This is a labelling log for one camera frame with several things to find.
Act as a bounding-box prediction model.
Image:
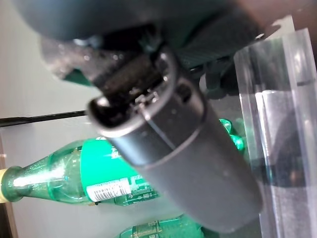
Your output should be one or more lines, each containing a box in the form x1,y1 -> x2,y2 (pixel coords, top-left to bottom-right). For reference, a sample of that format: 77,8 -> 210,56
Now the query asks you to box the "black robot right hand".
14,0 -> 283,234

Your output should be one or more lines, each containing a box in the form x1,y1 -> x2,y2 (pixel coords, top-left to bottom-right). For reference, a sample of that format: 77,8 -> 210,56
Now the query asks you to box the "green soda bottle yellow cap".
0,118 -> 246,208
118,215 -> 211,238

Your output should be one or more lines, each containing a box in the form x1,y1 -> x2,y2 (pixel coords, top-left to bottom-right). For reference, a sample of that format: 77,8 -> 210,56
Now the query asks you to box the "dark metal shelf board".
234,28 -> 317,238

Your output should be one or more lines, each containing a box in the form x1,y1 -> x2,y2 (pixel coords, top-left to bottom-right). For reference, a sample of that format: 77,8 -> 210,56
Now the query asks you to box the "black shelf upright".
0,111 -> 87,126

